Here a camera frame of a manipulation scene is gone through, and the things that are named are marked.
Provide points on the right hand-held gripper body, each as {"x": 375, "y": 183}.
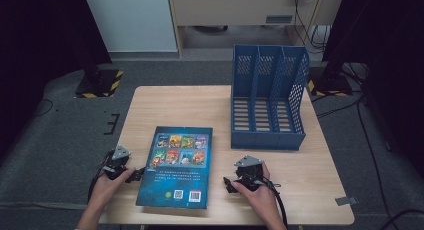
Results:
{"x": 248, "y": 161}

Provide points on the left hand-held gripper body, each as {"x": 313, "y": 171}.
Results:
{"x": 120, "y": 153}

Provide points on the blue plastic file rack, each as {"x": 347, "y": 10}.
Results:
{"x": 266, "y": 136}

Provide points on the dark blue picture book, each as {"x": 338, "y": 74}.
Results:
{"x": 176, "y": 176}

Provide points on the person's left hand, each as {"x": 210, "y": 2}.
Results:
{"x": 105, "y": 190}

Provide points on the person's right hand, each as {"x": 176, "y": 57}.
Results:
{"x": 263, "y": 200}

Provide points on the black tape floor mark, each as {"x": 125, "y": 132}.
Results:
{"x": 111, "y": 124}

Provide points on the black stand with striped base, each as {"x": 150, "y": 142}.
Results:
{"x": 333, "y": 85}
{"x": 100, "y": 86}

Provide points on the grey tape piece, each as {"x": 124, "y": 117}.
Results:
{"x": 346, "y": 201}

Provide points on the white cabinet panel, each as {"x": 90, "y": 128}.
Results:
{"x": 133, "y": 20}

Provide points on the black curtain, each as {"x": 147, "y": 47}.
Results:
{"x": 393, "y": 40}
{"x": 40, "y": 40}

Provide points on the grey label on desk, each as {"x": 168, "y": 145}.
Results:
{"x": 279, "y": 19}

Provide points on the beige wooden desk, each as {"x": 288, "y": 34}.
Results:
{"x": 226, "y": 10}

